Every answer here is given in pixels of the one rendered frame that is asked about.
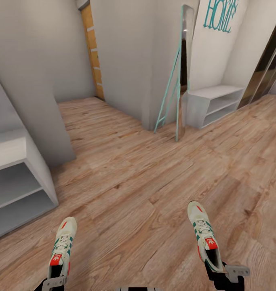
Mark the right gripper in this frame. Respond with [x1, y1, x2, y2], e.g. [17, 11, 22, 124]
[204, 261, 244, 291]

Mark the gym shoe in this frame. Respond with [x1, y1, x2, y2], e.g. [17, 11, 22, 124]
[47, 216, 77, 279]
[187, 201, 223, 273]

